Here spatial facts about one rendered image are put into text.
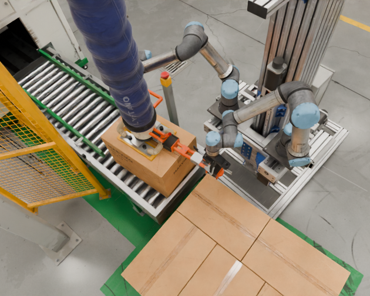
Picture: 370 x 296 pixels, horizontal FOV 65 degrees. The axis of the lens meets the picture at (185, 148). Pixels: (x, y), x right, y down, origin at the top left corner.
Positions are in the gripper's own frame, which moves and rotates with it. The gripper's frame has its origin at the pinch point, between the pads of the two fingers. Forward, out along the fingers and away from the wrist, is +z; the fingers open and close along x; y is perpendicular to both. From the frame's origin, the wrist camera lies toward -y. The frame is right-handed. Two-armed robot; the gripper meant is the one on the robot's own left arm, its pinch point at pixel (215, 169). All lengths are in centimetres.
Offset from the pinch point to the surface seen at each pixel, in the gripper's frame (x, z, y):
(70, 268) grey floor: 110, 109, 83
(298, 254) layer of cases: 0, 54, -68
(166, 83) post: -47, 10, 79
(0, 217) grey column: 103, 16, 103
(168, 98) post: -47, 29, 80
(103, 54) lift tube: 11, -74, 54
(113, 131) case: 11, 13, 84
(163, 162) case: 10.5, 13.4, 36.3
